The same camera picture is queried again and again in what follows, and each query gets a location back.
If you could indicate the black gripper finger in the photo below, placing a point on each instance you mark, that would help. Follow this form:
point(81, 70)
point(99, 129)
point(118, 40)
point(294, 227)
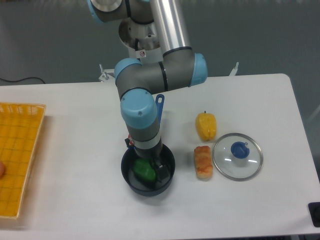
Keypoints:
point(161, 170)

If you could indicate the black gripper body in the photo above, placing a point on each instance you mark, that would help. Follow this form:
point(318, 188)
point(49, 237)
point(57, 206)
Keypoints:
point(145, 147)

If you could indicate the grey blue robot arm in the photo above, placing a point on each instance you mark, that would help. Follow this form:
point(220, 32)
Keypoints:
point(137, 82)

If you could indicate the glass lid with blue knob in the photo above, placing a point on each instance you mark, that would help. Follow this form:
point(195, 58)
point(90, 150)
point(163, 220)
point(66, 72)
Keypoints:
point(237, 157)

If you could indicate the green toy bell pepper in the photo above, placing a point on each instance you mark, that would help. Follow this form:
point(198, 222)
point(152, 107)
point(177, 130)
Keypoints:
point(143, 170)

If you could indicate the toy bread loaf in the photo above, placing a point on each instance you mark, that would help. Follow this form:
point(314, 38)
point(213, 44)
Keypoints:
point(203, 162)

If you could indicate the yellow toy bell pepper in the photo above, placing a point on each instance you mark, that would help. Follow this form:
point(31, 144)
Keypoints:
point(206, 126)

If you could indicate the yellow woven basket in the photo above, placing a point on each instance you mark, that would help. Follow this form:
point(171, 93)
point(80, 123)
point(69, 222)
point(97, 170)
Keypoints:
point(20, 127)

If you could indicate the black device at table edge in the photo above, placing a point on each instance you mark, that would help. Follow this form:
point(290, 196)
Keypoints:
point(314, 210)

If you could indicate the dark pot with blue handle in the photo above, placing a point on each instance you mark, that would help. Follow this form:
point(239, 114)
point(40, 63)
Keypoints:
point(142, 116)

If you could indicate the left table clamp bracket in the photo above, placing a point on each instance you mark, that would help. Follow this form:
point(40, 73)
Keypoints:
point(106, 74)

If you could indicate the table clamp bracket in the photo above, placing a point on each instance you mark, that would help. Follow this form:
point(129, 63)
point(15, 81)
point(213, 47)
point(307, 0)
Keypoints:
point(234, 70)
point(106, 74)

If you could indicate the right table clamp bracket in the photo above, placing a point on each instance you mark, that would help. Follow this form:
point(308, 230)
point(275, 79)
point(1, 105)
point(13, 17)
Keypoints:
point(234, 70)

